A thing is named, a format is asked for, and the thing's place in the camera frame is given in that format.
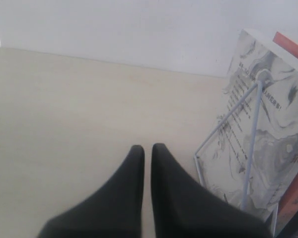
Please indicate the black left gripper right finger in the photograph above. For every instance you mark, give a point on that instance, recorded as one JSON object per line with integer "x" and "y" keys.
{"x": 184, "y": 209}

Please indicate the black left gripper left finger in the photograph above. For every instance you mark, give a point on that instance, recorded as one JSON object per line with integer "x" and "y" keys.
{"x": 113, "y": 211}

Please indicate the grey marbled white book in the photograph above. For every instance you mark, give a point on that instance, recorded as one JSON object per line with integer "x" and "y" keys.
{"x": 276, "y": 153}

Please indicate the white wire book rack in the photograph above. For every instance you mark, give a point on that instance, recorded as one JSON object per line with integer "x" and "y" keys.
{"x": 225, "y": 160}

